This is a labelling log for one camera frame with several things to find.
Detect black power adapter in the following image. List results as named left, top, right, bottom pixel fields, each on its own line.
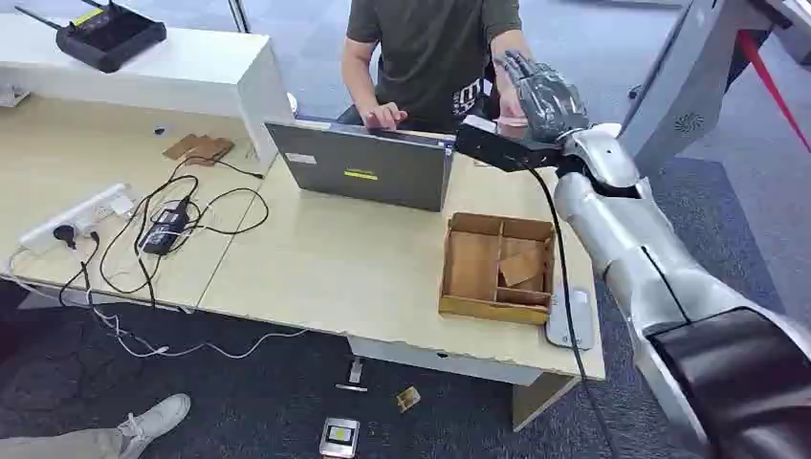
left=138, top=208, right=190, bottom=256

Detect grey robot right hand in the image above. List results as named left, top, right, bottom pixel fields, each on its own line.
left=494, top=50, right=591, bottom=144

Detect black mains cable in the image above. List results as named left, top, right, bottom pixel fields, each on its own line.
left=57, top=174, right=203, bottom=313

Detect pale desk leg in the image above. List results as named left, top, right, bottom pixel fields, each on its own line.
left=511, top=371, right=582, bottom=433

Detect black router with antennas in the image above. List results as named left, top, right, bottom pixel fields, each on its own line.
left=13, top=0, right=168, bottom=75

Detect small brown card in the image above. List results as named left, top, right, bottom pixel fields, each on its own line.
left=396, top=385, right=423, bottom=414

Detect person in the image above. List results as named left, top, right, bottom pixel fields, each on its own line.
left=337, top=0, right=531, bottom=140

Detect silver device with screen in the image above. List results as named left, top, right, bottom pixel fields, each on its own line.
left=318, top=417, right=362, bottom=459

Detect grey laptop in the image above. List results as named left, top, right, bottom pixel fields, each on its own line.
left=264, top=119, right=457, bottom=213

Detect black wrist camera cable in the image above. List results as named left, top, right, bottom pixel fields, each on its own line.
left=527, top=165, right=621, bottom=459

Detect white power strip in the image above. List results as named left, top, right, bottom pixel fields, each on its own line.
left=18, top=183, right=136, bottom=256

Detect red strap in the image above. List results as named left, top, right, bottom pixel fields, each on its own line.
left=734, top=30, right=811, bottom=155

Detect person's leg with pale shoe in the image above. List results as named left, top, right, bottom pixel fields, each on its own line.
left=0, top=393, right=192, bottom=459

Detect grey metal plate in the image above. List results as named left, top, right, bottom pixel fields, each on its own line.
left=545, top=287, right=596, bottom=352

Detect white cable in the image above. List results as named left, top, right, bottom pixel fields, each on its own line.
left=5, top=245, right=311, bottom=361

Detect person's left hand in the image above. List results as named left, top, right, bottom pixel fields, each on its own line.
left=495, top=80, right=528, bottom=140

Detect grey machine stand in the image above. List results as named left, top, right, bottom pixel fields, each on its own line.
left=617, top=0, right=795, bottom=180

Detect small white bracket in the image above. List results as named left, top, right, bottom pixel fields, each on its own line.
left=335, top=357, right=369, bottom=394

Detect wooden card box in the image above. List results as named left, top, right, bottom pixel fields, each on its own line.
left=437, top=211, right=559, bottom=327

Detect brown cardboard pieces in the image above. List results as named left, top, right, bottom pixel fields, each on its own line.
left=162, top=133, right=236, bottom=168

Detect black adapter output cable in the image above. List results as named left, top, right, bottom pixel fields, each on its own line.
left=169, top=153, right=272, bottom=238

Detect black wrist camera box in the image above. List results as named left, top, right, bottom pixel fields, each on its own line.
left=453, top=115, right=566, bottom=173

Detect person's right hand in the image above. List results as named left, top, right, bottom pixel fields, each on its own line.
left=362, top=100, right=409, bottom=132

